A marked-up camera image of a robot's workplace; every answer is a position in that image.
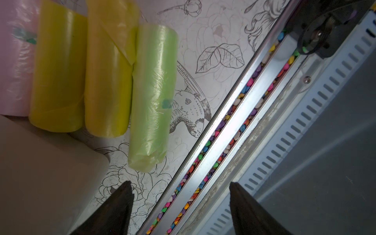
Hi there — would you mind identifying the yellow bag roll small middle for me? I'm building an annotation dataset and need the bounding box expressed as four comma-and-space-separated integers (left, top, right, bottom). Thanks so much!
28, 1, 87, 133

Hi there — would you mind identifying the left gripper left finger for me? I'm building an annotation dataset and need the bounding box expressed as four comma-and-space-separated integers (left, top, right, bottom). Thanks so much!
72, 181, 134, 235

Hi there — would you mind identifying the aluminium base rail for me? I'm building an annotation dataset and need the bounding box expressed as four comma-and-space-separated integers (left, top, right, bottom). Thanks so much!
138, 1, 299, 235

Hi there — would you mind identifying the green bag roll bottom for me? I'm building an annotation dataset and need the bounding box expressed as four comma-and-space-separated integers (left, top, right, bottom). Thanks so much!
128, 23, 179, 172

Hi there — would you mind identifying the white slotted cable duct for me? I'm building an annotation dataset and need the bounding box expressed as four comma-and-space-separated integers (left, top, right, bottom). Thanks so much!
174, 11, 376, 235

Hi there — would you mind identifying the yellow bag roll lower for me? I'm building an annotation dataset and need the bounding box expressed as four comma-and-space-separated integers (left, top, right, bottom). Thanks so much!
84, 1, 140, 138

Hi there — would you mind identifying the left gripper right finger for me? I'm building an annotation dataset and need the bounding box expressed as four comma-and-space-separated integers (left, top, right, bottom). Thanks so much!
229, 182, 292, 235

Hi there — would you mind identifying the white plastic storage box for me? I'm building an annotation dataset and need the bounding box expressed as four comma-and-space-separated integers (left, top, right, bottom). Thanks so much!
1, 116, 109, 235

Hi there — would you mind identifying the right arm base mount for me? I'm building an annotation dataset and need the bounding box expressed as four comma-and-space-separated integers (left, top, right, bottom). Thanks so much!
286, 1, 374, 58

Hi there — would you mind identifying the pink bag roll middle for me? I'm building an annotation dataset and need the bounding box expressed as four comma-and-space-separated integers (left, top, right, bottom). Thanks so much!
1, 1, 40, 117

